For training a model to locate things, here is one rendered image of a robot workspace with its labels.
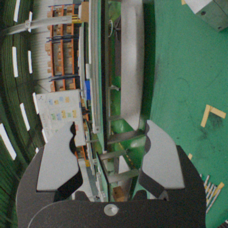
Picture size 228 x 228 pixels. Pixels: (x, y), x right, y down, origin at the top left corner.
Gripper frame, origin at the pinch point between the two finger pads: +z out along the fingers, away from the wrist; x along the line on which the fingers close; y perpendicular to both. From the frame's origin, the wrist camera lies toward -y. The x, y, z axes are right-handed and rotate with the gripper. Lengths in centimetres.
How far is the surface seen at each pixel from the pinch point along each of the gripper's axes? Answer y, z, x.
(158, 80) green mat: 0.5, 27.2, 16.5
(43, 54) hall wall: -91, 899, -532
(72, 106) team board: 94, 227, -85
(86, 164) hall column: 589, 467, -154
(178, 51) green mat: -9.7, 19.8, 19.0
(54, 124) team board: 131, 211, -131
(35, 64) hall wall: -25, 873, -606
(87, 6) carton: -92, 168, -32
